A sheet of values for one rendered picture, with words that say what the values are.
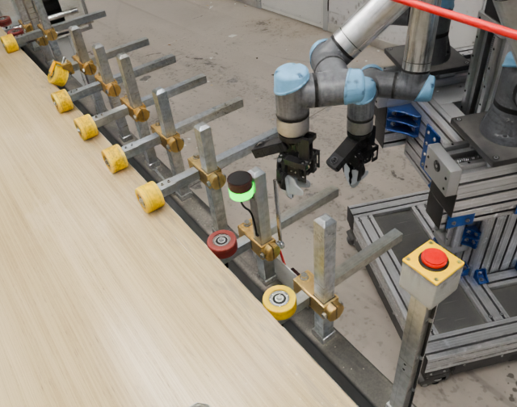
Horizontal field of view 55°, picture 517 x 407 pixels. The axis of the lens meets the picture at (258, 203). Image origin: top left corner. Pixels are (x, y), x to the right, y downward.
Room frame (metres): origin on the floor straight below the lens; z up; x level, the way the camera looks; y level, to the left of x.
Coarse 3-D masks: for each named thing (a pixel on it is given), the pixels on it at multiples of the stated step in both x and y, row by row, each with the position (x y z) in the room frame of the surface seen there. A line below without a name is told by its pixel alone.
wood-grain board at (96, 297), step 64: (0, 64) 2.23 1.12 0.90; (0, 128) 1.64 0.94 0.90; (64, 128) 1.59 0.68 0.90; (0, 192) 1.25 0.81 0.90; (64, 192) 1.21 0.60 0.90; (128, 192) 1.18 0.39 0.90; (0, 256) 0.96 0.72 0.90; (64, 256) 0.93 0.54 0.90; (128, 256) 0.91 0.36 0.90; (192, 256) 0.88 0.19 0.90; (0, 320) 0.74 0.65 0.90; (64, 320) 0.72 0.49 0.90; (128, 320) 0.70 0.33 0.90; (192, 320) 0.68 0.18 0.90; (256, 320) 0.66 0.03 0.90; (0, 384) 0.57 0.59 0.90; (64, 384) 0.56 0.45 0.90; (128, 384) 0.54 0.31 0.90; (192, 384) 0.52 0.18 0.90; (256, 384) 0.51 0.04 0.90; (320, 384) 0.49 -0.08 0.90
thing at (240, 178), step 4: (236, 172) 0.95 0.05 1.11; (240, 172) 0.94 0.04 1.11; (244, 172) 0.94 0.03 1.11; (232, 176) 0.93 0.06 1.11; (236, 176) 0.93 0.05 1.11; (240, 176) 0.93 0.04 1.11; (244, 176) 0.93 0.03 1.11; (248, 176) 0.92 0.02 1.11; (232, 180) 0.92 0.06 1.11; (236, 180) 0.91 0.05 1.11; (240, 180) 0.91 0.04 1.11; (244, 180) 0.91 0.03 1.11; (248, 180) 0.91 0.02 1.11; (232, 184) 0.90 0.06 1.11; (236, 184) 0.90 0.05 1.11; (240, 184) 0.90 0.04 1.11; (244, 184) 0.90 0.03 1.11; (252, 196) 0.93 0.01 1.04; (248, 208) 0.93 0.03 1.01; (252, 216) 0.93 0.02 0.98; (256, 228) 0.93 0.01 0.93; (256, 232) 0.93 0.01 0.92
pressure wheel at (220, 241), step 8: (216, 232) 0.96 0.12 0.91; (224, 232) 0.95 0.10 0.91; (232, 232) 0.95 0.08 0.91; (208, 240) 0.93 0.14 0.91; (216, 240) 0.93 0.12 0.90; (224, 240) 0.92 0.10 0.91; (232, 240) 0.92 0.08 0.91; (216, 248) 0.90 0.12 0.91; (224, 248) 0.89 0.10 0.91; (232, 248) 0.90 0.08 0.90; (216, 256) 0.89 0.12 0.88; (224, 256) 0.89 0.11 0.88
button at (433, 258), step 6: (426, 252) 0.52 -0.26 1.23; (432, 252) 0.52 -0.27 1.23; (438, 252) 0.52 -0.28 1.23; (426, 258) 0.51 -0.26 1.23; (432, 258) 0.51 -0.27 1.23; (438, 258) 0.51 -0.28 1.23; (444, 258) 0.51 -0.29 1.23; (426, 264) 0.50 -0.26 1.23; (432, 264) 0.50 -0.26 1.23; (438, 264) 0.50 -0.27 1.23; (444, 264) 0.50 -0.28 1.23
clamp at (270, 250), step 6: (240, 228) 1.00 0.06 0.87; (246, 228) 1.00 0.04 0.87; (252, 228) 0.99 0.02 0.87; (240, 234) 1.00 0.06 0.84; (246, 234) 0.97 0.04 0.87; (252, 234) 0.97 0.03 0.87; (252, 240) 0.95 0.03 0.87; (270, 240) 0.94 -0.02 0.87; (252, 246) 0.95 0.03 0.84; (258, 246) 0.92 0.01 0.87; (264, 246) 0.92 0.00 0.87; (270, 246) 0.91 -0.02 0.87; (276, 246) 0.92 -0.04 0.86; (258, 252) 0.92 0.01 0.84; (264, 252) 0.91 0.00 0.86; (270, 252) 0.90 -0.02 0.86; (276, 252) 0.92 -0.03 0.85; (264, 258) 0.92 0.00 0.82; (270, 258) 0.90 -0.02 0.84
